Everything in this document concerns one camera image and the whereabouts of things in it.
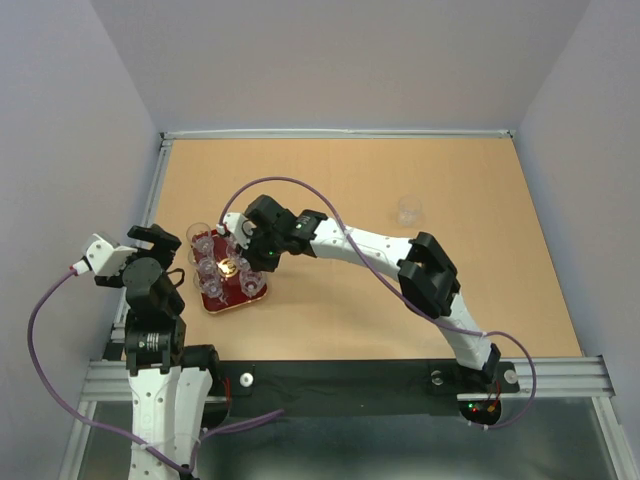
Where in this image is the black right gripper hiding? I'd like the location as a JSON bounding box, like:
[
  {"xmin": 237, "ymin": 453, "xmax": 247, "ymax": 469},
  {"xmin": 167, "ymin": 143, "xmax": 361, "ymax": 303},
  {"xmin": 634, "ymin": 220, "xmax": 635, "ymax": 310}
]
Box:
[{"xmin": 236, "ymin": 225, "xmax": 285, "ymax": 272}]

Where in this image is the clear glass lone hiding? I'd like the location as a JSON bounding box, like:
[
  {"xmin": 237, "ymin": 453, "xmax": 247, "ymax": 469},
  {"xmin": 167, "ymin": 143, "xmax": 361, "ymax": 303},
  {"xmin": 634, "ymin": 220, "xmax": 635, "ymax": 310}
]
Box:
[{"xmin": 239, "ymin": 269, "xmax": 266, "ymax": 298}]

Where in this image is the clear glass from corner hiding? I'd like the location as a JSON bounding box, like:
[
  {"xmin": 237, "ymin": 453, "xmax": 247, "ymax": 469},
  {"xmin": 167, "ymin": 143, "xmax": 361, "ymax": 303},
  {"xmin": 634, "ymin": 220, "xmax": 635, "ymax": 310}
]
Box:
[{"xmin": 186, "ymin": 222, "xmax": 215, "ymax": 256}]

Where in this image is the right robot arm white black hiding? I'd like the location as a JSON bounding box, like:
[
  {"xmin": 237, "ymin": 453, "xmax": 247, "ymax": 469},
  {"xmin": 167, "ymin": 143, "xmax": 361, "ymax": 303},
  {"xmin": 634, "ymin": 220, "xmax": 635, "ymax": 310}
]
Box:
[{"xmin": 225, "ymin": 195, "xmax": 501, "ymax": 390}]

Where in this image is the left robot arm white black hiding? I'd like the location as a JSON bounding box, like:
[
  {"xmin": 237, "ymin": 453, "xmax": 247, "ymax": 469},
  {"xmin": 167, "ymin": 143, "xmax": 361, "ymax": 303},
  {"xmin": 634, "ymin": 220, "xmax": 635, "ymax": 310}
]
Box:
[{"xmin": 89, "ymin": 224, "xmax": 223, "ymax": 479}]

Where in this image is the red tray with gold rim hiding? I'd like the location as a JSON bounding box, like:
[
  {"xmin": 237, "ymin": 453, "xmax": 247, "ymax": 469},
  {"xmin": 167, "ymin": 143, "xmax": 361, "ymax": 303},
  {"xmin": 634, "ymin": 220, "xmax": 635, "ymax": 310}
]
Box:
[{"xmin": 195, "ymin": 230, "xmax": 268, "ymax": 314}]

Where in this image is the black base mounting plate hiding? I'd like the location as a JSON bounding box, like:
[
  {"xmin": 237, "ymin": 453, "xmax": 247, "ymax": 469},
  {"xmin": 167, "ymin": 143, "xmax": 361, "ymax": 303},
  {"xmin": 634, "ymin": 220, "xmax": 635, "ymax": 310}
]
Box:
[{"xmin": 208, "ymin": 359, "xmax": 520, "ymax": 417}]

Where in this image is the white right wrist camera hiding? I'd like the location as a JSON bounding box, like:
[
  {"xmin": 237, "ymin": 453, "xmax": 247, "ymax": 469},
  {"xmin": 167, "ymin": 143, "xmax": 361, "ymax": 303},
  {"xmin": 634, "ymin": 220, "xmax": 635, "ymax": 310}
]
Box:
[{"xmin": 216, "ymin": 212, "xmax": 254, "ymax": 249}]

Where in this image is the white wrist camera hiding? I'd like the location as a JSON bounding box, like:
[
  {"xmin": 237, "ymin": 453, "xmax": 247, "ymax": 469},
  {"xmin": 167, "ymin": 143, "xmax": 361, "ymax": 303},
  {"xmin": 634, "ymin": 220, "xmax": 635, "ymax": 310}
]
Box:
[
  {"xmin": 70, "ymin": 233, "xmax": 137, "ymax": 277},
  {"xmin": 216, "ymin": 212, "xmax": 254, "ymax": 249}
]

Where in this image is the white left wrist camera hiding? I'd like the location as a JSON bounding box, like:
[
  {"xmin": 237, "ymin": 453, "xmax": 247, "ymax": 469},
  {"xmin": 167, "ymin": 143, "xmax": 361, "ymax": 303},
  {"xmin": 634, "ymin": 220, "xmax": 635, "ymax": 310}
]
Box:
[{"xmin": 70, "ymin": 233, "xmax": 137, "ymax": 277}]

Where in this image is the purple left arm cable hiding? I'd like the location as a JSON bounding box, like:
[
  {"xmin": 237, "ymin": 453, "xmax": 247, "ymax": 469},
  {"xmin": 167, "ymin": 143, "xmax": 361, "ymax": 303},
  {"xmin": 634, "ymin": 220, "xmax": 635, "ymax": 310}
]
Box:
[{"xmin": 27, "ymin": 264, "xmax": 286, "ymax": 476}]

